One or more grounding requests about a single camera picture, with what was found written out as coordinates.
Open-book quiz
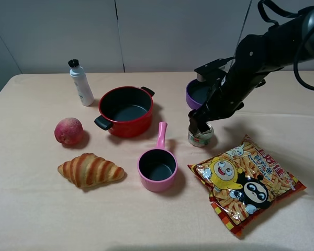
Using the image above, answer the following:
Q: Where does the purple frying pan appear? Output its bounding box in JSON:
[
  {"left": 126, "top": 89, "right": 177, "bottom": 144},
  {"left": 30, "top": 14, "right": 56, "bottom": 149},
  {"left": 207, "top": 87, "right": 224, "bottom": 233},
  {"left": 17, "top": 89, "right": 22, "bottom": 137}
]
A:
[{"left": 186, "top": 79, "right": 211, "bottom": 110}]

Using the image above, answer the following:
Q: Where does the red peach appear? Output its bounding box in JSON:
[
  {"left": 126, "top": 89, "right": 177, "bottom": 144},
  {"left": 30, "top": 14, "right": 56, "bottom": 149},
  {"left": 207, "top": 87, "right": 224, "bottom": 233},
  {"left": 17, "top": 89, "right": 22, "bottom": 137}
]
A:
[{"left": 54, "top": 118, "right": 84, "bottom": 145}]

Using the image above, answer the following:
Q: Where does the prawn cracker snack bag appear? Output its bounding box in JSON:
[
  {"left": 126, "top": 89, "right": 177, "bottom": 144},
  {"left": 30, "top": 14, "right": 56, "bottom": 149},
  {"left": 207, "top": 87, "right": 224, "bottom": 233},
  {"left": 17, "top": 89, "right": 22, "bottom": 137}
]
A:
[{"left": 188, "top": 135, "right": 306, "bottom": 237}]

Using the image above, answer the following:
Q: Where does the black cable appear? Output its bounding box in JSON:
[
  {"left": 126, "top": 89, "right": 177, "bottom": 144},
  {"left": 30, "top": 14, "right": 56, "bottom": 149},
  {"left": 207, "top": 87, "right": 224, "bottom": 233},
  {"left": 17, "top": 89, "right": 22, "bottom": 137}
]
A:
[{"left": 256, "top": 0, "right": 314, "bottom": 92}]

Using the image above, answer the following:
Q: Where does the white bottle with black brush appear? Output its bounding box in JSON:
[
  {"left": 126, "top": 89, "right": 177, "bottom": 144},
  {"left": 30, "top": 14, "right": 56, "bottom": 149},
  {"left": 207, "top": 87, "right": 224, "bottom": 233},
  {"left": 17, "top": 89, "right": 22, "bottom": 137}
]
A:
[{"left": 68, "top": 59, "right": 94, "bottom": 106}]

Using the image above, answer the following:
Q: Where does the croissant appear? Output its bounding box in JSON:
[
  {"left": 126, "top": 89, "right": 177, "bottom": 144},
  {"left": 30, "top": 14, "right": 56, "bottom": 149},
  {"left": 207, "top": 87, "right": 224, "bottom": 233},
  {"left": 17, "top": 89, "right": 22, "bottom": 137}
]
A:
[{"left": 58, "top": 153, "right": 125, "bottom": 189}]

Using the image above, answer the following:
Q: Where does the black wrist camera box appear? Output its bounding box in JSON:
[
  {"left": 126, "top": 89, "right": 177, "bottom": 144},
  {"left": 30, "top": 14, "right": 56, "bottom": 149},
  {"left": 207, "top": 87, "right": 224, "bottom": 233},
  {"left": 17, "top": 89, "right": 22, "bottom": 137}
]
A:
[{"left": 194, "top": 57, "right": 234, "bottom": 82}]

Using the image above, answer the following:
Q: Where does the pink saucepan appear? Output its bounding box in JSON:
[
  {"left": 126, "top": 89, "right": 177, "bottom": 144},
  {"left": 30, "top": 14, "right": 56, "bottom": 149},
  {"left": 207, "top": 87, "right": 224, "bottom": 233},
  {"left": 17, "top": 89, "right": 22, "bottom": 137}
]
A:
[{"left": 137, "top": 122, "right": 178, "bottom": 192}]

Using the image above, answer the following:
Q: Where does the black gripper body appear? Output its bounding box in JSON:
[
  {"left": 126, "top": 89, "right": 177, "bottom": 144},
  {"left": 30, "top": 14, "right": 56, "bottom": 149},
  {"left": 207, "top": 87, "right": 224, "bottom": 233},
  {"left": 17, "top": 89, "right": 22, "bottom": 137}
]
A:
[{"left": 196, "top": 70, "right": 266, "bottom": 123}]

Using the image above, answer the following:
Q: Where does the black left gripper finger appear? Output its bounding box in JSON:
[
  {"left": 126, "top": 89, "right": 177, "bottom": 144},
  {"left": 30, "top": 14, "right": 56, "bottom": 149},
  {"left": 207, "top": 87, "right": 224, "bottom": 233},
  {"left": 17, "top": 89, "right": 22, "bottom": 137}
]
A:
[{"left": 188, "top": 110, "right": 198, "bottom": 135}]

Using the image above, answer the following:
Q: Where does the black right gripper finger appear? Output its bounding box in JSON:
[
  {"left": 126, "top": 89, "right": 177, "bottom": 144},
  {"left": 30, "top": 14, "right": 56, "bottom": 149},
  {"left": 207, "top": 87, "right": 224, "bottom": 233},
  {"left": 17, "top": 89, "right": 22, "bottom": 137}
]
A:
[{"left": 197, "top": 116, "right": 209, "bottom": 133}]

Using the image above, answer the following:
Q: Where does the small tin can green label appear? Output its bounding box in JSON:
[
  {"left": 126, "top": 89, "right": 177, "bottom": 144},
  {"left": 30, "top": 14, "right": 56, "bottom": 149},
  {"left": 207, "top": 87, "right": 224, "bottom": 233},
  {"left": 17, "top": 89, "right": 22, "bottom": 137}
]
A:
[{"left": 188, "top": 122, "right": 214, "bottom": 147}]

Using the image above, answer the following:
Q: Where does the red pot with black handles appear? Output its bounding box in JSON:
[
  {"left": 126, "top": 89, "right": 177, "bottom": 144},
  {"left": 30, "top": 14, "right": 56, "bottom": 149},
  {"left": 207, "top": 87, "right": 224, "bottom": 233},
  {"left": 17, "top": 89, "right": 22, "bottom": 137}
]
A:
[{"left": 94, "top": 86, "right": 155, "bottom": 138}]

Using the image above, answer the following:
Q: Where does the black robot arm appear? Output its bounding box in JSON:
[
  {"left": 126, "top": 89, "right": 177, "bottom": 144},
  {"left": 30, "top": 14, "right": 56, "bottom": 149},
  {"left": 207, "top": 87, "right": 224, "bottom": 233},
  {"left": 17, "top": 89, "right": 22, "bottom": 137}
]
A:
[{"left": 188, "top": 1, "right": 314, "bottom": 135}]

